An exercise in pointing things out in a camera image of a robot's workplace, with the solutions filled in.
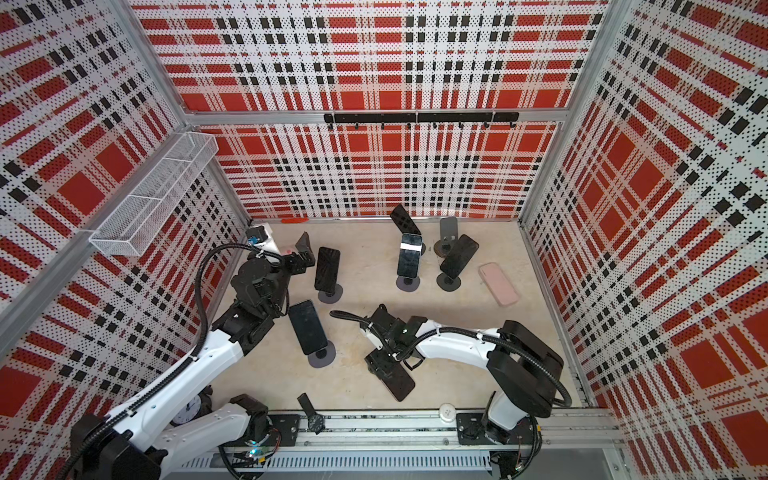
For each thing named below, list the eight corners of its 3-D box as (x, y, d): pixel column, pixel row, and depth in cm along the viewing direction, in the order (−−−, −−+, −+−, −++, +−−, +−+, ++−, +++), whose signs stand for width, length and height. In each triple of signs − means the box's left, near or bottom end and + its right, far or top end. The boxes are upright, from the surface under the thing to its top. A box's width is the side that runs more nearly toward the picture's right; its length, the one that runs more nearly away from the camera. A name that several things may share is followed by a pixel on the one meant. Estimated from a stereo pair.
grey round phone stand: (449, 295, 102) (452, 282, 96) (435, 282, 106) (437, 270, 99) (455, 289, 104) (459, 277, 98) (441, 277, 107) (443, 264, 101)
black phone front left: (310, 360, 87) (295, 340, 75) (301, 330, 93) (287, 307, 81) (331, 351, 88) (320, 329, 77) (321, 322, 94) (310, 298, 83)
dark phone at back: (397, 285, 103) (396, 258, 92) (402, 259, 111) (402, 232, 99) (418, 287, 103) (419, 261, 91) (421, 261, 110) (423, 234, 99)
